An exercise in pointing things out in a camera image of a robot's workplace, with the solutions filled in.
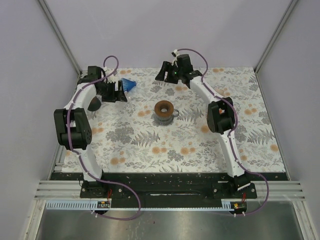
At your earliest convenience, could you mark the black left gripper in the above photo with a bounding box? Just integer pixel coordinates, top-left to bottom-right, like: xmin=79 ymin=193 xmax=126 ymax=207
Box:
xmin=97 ymin=80 xmax=127 ymax=103

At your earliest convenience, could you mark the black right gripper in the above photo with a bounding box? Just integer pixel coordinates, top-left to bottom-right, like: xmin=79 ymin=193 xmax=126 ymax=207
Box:
xmin=154 ymin=61 xmax=183 ymax=85

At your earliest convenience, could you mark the blue ribbed plastic dripper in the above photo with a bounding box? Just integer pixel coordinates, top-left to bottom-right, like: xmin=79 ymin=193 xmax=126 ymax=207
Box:
xmin=121 ymin=78 xmax=137 ymax=92

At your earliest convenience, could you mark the round wooden dripper holder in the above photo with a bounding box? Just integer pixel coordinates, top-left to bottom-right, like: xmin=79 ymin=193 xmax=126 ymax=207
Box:
xmin=154 ymin=100 xmax=174 ymax=119

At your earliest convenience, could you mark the orange coffee filter box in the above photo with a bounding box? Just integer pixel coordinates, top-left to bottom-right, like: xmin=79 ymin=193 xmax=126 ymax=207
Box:
xmin=219 ymin=108 xmax=225 ymax=115

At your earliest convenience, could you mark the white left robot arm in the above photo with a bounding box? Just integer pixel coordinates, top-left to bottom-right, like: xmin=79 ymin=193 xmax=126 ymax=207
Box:
xmin=53 ymin=66 xmax=128 ymax=198

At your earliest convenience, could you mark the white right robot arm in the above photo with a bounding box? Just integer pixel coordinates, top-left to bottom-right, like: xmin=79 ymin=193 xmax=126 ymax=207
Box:
xmin=155 ymin=61 xmax=250 ymax=198

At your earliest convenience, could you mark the clear glass carafe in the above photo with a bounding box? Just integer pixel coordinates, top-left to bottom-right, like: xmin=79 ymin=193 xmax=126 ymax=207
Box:
xmin=152 ymin=109 xmax=180 ymax=126

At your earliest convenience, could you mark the floral patterned table mat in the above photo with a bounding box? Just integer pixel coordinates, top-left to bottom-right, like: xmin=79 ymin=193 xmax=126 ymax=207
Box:
xmin=87 ymin=67 xmax=285 ymax=173

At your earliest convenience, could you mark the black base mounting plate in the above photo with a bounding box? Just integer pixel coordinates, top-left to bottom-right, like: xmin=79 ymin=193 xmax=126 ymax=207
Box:
xmin=37 ymin=172 xmax=289 ymax=207

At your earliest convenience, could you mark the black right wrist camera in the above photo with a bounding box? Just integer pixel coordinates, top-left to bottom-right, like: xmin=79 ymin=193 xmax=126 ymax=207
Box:
xmin=177 ymin=54 xmax=194 ymax=73

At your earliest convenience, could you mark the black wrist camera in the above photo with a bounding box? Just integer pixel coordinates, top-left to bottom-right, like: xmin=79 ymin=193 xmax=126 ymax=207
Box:
xmin=86 ymin=65 xmax=104 ymax=81
xmin=177 ymin=54 xmax=194 ymax=73

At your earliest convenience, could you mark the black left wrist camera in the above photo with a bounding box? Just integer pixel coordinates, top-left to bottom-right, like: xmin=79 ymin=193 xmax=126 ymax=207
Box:
xmin=86 ymin=65 xmax=104 ymax=81

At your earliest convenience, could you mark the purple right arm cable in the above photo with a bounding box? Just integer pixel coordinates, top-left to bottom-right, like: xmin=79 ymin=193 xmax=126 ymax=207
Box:
xmin=172 ymin=47 xmax=270 ymax=217

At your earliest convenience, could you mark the white slotted cable duct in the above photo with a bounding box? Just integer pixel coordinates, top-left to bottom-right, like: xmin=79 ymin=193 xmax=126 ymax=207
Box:
xmin=45 ymin=200 xmax=235 ymax=212

